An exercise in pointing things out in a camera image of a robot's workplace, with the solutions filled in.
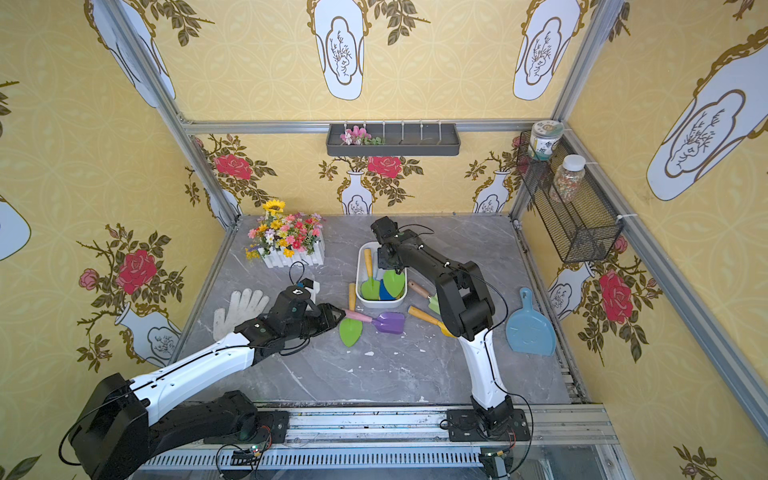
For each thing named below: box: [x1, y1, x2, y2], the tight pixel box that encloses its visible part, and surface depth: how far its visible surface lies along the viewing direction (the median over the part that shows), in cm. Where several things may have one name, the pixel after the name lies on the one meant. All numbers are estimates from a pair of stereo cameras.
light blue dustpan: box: [506, 287, 557, 357], surface depth 91 cm
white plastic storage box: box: [356, 242, 408, 308], surface depth 99 cm
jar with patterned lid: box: [528, 119, 565, 161], surface depth 87 cm
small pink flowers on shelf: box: [340, 125, 383, 146], surface depth 89 cm
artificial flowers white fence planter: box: [245, 199, 326, 269], surface depth 99 cm
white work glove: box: [213, 288, 270, 341], surface depth 97 cm
